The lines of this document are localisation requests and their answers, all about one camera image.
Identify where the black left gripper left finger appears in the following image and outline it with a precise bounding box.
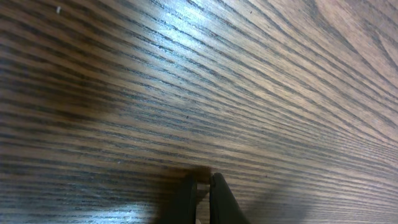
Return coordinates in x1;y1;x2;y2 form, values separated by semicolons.
158;175;197;224

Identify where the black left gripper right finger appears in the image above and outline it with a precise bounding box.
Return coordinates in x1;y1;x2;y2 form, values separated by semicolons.
210;173;249;224

